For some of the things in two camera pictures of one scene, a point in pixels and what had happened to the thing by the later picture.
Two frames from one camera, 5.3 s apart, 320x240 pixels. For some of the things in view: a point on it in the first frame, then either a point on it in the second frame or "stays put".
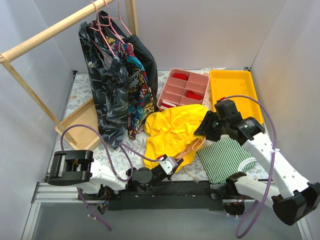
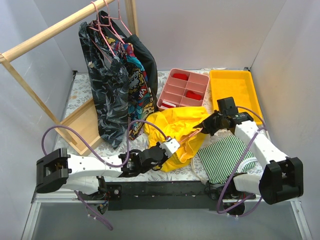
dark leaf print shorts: x=109 y=77 stays put
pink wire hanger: x=192 y=148 → x=194 y=134
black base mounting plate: x=162 y=196 stays put
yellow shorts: x=170 y=131 stays put
